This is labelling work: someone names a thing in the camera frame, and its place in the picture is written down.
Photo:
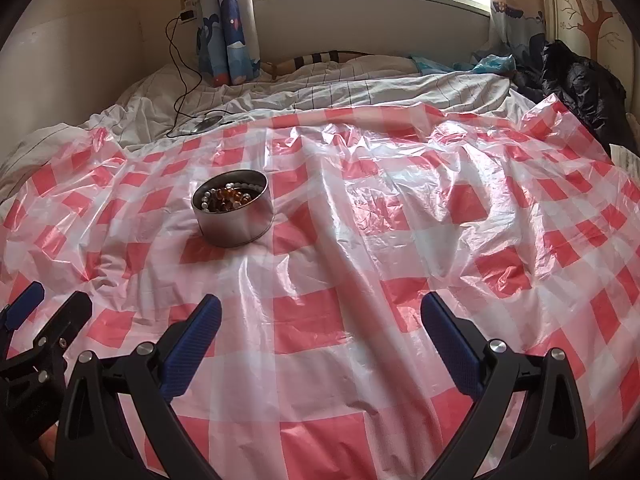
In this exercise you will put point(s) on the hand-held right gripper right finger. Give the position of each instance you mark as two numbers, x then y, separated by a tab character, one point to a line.
450	345

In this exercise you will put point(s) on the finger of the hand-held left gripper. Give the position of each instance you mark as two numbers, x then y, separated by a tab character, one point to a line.
65	320
25	302

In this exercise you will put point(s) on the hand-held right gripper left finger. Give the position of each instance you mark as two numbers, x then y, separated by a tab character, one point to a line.
195	345

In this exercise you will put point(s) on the round silver metal tin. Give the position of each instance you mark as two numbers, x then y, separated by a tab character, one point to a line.
235	230

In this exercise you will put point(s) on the red white checkered plastic sheet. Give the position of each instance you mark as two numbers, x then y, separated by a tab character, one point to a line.
350	240

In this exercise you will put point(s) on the round grey charging pad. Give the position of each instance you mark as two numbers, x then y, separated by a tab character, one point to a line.
207	124

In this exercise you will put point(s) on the white paper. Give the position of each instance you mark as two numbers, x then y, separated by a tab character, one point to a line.
627	157

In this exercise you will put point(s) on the white striped quilt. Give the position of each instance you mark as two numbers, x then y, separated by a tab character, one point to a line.
400	90

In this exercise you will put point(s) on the blue plastic bag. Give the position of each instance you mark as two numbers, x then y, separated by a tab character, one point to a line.
492	65

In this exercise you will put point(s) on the black puffer jacket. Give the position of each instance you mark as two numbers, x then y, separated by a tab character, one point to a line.
585	90

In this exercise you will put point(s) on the striped pillow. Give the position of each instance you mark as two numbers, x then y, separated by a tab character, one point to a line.
310	57

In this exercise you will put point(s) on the blue cartoon print curtain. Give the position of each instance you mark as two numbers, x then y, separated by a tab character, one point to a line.
230	35

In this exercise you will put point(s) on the black charger plug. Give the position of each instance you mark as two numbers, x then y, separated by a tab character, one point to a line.
187	16

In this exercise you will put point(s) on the pale cartoon print curtain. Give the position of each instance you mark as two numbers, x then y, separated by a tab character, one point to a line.
515	20

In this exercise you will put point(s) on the yellowish wall socket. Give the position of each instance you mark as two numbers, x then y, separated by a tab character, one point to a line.
186	2

